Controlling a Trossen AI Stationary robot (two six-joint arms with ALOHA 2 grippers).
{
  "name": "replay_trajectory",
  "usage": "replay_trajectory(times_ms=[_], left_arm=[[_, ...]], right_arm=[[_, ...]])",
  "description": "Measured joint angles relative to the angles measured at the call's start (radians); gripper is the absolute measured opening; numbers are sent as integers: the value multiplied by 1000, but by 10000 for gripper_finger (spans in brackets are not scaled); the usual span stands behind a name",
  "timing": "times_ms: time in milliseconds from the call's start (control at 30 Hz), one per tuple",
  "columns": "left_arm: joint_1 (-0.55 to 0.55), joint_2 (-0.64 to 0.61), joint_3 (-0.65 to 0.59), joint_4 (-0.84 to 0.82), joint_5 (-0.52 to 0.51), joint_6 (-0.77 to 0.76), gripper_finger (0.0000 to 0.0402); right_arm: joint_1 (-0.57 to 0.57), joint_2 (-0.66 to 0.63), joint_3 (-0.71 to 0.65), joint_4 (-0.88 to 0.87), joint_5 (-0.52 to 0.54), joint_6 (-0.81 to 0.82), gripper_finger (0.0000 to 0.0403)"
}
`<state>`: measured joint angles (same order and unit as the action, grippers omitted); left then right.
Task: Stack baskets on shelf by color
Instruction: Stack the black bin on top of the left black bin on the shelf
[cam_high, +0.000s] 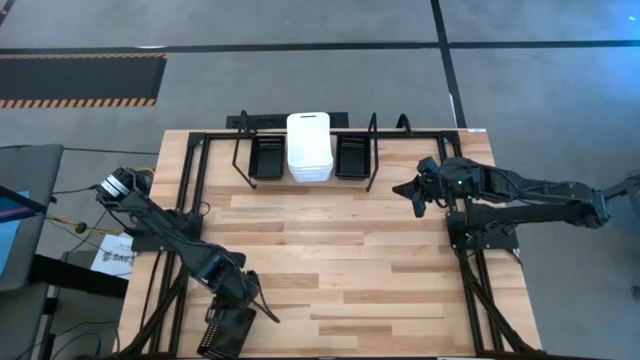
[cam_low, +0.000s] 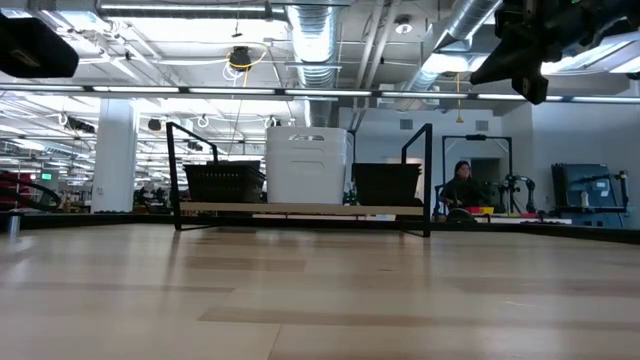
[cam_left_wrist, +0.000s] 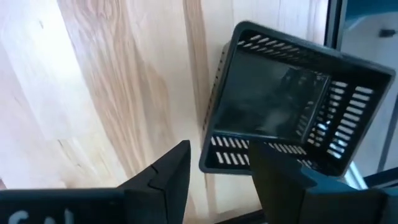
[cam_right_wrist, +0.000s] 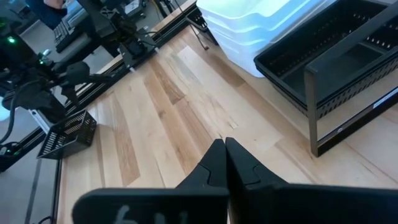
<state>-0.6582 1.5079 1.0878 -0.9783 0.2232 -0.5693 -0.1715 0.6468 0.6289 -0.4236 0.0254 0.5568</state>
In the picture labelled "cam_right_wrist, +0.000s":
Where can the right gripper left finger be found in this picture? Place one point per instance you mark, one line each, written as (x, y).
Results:
(155, 205)

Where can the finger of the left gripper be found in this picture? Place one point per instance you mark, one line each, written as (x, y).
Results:
(74, 95)
(65, 96)

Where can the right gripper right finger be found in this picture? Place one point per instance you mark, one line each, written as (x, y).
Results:
(311, 205)

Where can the black perforated plastic basket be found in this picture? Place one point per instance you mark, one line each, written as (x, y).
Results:
(357, 96)
(280, 62)
(70, 133)

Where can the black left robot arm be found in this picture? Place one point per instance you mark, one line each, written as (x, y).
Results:
(31, 96)

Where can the black metal shelf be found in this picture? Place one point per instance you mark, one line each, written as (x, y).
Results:
(311, 109)

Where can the black keyboard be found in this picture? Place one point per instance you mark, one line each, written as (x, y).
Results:
(63, 34)

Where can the gray desk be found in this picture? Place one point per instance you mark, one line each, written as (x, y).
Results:
(40, 39)

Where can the person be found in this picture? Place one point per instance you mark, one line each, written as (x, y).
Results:
(46, 12)

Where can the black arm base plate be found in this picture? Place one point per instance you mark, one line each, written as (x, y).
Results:
(136, 53)

